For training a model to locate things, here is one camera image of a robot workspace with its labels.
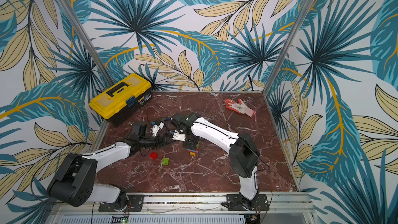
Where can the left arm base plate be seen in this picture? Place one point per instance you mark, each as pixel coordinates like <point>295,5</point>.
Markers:
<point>125,203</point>

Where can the small red lego brick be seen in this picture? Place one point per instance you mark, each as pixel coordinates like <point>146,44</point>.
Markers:
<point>153,155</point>

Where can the green square lego brick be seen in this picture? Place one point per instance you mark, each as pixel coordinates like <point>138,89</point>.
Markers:
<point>165,161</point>

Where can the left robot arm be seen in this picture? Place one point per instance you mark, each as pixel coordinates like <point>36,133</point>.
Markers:
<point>74,181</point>

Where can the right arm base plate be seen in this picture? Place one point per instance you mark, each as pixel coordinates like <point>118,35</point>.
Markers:
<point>236,202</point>

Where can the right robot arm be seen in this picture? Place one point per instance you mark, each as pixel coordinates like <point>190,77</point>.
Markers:
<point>243,154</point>

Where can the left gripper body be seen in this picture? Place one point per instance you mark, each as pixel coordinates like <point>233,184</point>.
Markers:
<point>152,142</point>

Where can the yellow black toolbox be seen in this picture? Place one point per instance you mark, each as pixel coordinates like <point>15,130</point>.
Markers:
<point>122,100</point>

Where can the red white work glove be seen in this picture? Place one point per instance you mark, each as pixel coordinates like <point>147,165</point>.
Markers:
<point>239,107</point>

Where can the aluminium front rail frame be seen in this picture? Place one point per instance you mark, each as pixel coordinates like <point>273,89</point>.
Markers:
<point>192,208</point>

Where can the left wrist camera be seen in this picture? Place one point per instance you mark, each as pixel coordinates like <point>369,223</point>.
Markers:
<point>156,128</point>

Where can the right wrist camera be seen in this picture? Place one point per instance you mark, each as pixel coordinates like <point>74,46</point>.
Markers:
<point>179,136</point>

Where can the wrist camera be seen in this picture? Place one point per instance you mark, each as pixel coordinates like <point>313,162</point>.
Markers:
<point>156,128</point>
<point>179,136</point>

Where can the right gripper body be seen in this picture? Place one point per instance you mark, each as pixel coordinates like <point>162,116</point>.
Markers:
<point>190,143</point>

